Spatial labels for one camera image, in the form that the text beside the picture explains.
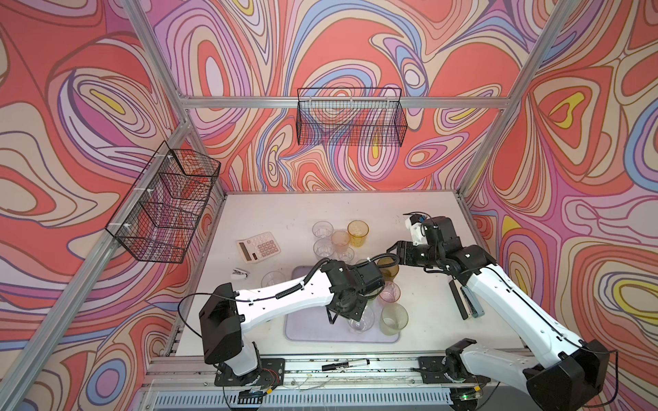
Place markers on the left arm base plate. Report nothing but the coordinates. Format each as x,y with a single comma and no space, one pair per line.
269,374

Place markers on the black white marker pen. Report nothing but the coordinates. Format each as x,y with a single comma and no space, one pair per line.
336,366

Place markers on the small white clip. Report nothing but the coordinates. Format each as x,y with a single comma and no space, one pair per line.
239,274

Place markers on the stapler black cream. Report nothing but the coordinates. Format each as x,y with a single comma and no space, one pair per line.
467,303

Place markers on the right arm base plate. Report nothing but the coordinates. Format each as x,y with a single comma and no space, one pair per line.
437,371

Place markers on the lavender plastic tray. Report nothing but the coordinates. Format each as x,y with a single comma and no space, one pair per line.
312,325

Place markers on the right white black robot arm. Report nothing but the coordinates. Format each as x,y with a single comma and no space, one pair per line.
563,372

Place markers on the black wire basket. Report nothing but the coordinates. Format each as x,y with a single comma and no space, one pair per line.
350,117
171,193

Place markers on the pink patterned card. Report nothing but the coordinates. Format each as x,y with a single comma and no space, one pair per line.
258,248

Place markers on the black wire basket back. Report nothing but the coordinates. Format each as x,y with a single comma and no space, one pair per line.
350,117

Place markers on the yellow transparent cup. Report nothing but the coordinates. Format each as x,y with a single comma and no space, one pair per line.
358,231

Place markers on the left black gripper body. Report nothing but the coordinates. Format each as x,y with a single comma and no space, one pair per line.
355,311

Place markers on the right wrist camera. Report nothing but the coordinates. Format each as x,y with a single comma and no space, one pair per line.
414,223

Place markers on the dark olive textured cup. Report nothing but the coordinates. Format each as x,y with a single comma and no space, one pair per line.
388,268

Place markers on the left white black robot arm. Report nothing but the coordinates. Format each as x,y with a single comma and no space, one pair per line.
229,314

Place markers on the pink transparent cup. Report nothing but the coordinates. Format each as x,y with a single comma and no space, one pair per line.
391,293

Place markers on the black wire basket left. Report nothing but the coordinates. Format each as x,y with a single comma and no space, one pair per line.
171,193

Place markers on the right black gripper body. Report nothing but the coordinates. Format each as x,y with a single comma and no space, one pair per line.
424,255

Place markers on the pale green frosted large cup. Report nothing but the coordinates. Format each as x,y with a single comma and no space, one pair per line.
393,319

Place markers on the small clear cup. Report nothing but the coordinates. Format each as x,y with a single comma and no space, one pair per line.
346,255

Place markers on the peach transparent cup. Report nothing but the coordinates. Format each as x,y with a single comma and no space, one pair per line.
341,241

